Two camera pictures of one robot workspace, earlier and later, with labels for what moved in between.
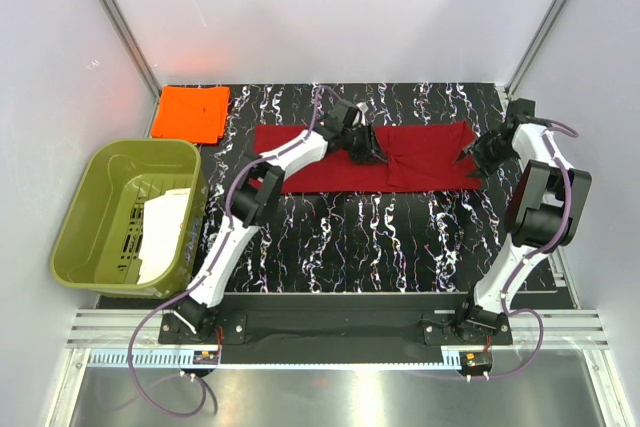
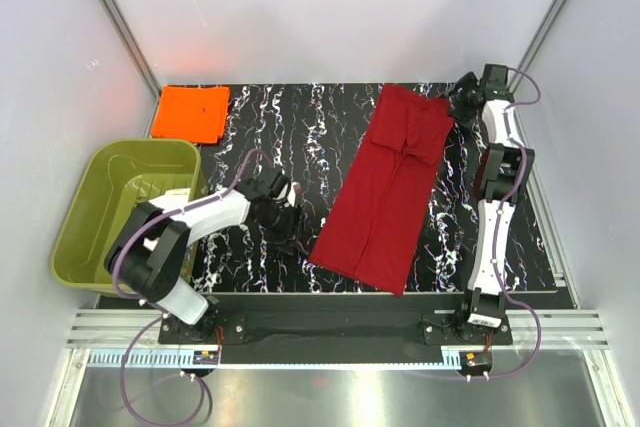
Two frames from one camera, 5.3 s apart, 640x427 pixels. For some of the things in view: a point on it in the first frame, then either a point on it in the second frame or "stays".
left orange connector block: (206, 357) stays
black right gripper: (477, 148) → (467, 82)
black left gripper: (369, 151) → (289, 237)
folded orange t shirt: (197, 114) stays
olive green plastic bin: (99, 248) stays
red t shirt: (419, 158) → (371, 231)
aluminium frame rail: (121, 328) stays
